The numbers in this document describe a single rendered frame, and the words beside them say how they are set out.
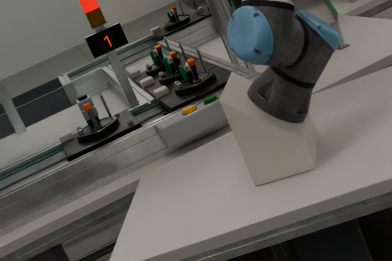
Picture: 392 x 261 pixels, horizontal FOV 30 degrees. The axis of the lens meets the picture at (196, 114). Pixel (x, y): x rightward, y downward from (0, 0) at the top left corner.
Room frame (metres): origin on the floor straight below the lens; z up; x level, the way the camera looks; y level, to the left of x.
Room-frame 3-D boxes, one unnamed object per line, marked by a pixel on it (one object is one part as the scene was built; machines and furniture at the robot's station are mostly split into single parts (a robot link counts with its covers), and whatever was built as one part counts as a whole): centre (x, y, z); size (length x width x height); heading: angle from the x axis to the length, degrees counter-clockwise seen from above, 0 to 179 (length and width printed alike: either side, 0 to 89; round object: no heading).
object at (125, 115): (2.19, 0.30, 0.96); 0.24 x 0.24 x 0.02; 9
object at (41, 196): (2.05, 0.21, 0.91); 0.89 x 0.06 x 0.11; 99
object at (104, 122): (2.19, 0.30, 0.98); 0.14 x 0.14 x 0.02
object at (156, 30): (3.61, -0.09, 1.01); 0.24 x 0.24 x 0.13; 9
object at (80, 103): (2.20, 0.30, 1.06); 0.08 x 0.04 x 0.07; 9
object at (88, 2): (2.33, 0.17, 1.34); 0.05 x 0.05 x 0.05
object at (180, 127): (2.02, 0.01, 0.93); 0.21 x 0.07 x 0.06; 99
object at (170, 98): (2.24, -0.04, 1.01); 0.24 x 0.24 x 0.13; 9
